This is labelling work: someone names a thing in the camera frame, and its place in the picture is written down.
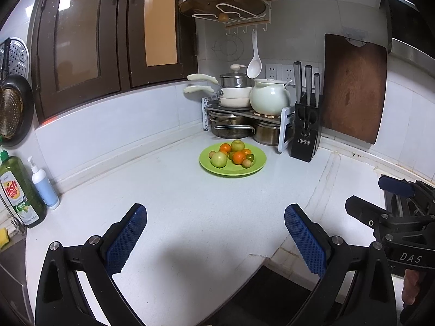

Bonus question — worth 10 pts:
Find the clear wall hook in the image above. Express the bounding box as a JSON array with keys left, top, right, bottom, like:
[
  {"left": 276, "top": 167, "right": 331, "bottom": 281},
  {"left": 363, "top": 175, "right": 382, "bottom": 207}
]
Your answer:
[{"left": 343, "top": 26, "right": 370, "bottom": 47}]

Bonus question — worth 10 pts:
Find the white pump bottle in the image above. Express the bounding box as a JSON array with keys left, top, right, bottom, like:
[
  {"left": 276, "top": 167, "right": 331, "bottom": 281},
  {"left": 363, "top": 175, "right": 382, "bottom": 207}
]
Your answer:
[{"left": 27, "top": 156, "right": 61, "bottom": 210}]

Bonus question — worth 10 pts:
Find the green dish soap bottle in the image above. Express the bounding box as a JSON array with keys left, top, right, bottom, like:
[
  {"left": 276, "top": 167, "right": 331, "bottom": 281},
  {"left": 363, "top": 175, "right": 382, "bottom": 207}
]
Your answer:
[{"left": 0, "top": 147, "right": 48, "bottom": 229}]

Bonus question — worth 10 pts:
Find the brown door with tan panel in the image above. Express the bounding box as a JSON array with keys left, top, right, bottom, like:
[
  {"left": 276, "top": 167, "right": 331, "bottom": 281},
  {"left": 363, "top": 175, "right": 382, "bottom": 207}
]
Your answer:
[{"left": 119, "top": 0, "right": 198, "bottom": 89}]

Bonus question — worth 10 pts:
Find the black frying pan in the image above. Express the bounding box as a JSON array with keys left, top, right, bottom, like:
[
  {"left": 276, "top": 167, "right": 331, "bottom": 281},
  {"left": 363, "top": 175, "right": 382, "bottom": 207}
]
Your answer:
[{"left": 0, "top": 74, "right": 35, "bottom": 148}]

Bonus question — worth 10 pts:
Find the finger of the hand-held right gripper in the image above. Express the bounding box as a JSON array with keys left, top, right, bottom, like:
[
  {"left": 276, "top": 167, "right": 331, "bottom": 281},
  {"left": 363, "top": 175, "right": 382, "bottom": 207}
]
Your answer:
[
  {"left": 378, "top": 175, "right": 435, "bottom": 212},
  {"left": 345, "top": 195, "right": 435, "bottom": 236}
]

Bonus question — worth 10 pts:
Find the cream saucepan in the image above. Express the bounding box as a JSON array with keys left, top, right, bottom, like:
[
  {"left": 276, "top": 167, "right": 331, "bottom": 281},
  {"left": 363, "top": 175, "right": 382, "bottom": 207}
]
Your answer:
[
  {"left": 184, "top": 86, "right": 252, "bottom": 108},
  {"left": 187, "top": 74, "right": 253, "bottom": 98}
]

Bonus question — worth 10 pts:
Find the white wire hanging rack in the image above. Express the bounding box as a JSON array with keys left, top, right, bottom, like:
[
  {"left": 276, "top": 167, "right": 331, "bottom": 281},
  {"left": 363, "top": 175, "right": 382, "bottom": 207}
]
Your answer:
[{"left": 179, "top": 0, "right": 273, "bottom": 36}]

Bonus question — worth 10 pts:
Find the steel pot lid cream knob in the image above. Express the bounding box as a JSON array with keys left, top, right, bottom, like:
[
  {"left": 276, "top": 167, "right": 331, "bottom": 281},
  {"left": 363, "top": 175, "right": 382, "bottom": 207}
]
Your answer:
[{"left": 219, "top": 64, "right": 254, "bottom": 88}]

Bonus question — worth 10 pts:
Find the steel range hood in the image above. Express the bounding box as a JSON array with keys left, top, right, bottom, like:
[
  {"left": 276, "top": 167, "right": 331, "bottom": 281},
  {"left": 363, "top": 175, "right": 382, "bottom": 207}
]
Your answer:
[{"left": 385, "top": 0, "right": 435, "bottom": 73}]

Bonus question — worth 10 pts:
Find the black knife block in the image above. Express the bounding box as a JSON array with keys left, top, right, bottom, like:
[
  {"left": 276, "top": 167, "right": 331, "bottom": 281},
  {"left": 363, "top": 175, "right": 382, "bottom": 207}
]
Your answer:
[{"left": 289, "top": 101, "right": 322, "bottom": 162}]

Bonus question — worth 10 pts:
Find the tall steel pot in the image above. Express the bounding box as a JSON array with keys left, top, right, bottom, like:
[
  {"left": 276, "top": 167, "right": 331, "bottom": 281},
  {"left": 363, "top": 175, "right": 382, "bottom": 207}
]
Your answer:
[{"left": 253, "top": 120, "right": 281, "bottom": 146}]

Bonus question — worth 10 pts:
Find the brown wooden cutting board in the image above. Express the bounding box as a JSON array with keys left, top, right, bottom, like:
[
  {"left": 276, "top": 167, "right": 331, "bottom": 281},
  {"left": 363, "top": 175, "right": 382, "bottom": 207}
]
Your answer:
[{"left": 321, "top": 33, "right": 388, "bottom": 145}]

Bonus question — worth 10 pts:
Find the perforated steel steamer plate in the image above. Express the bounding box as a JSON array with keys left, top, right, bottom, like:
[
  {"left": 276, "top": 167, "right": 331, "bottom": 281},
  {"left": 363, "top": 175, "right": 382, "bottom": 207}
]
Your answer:
[{"left": 0, "top": 37, "right": 31, "bottom": 83}]

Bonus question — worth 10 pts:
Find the person's right hand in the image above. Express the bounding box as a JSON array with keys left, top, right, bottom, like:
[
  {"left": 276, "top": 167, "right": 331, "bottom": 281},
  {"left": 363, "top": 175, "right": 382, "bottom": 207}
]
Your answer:
[{"left": 402, "top": 269, "right": 426, "bottom": 307}]

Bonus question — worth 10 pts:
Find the cream ceramic jar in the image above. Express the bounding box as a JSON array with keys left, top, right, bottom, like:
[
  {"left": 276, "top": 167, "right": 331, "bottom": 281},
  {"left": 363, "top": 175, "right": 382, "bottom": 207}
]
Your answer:
[{"left": 249, "top": 78, "right": 293, "bottom": 116}]

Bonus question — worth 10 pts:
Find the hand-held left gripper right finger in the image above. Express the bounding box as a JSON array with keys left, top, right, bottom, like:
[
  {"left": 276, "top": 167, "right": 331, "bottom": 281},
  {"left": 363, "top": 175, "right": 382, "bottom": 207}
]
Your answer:
[{"left": 284, "top": 204, "right": 397, "bottom": 326}]

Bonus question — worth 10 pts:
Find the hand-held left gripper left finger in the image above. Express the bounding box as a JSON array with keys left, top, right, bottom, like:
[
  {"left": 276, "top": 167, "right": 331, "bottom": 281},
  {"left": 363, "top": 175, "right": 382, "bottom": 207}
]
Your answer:
[{"left": 35, "top": 203, "right": 148, "bottom": 326}]

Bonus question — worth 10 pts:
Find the white ladle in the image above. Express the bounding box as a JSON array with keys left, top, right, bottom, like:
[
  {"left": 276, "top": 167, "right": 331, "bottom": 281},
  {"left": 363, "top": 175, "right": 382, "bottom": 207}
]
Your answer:
[{"left": 246, "top": 30, "right": 262, "bottom": 79}]

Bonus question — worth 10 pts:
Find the brown door with glass panel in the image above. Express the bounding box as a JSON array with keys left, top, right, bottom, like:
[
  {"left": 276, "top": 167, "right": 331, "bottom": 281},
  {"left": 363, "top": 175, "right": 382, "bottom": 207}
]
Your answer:
[{"left": 30, "top": 0, "right": 130, "bottom": 123}]

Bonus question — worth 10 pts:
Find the wide steel pot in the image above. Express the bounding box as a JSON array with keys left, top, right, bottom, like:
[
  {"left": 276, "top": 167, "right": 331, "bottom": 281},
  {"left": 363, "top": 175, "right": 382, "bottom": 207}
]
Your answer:
[{"left": 210, "top": 115, "right": 256, "bottom": 139}]

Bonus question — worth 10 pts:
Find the grey and white pot rack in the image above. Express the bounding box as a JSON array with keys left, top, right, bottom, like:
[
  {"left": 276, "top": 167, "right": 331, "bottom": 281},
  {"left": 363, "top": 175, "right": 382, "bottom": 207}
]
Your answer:
[{"left": 202, "top": 96, "right": 295, "bottom": 153}]

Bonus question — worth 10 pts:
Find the large pale green tomato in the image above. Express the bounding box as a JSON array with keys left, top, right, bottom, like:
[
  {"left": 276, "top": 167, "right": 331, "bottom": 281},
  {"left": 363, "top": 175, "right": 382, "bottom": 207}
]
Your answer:
[{"left": 211, "top": 151, "right": 228, "bottom": 168}]

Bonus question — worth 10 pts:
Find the green plastic plate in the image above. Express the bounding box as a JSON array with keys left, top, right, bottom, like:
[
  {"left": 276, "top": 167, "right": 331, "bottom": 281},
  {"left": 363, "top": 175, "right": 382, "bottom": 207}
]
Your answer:
[{"left": 199, "top": 142, "right": 268, "bottom": 177}]

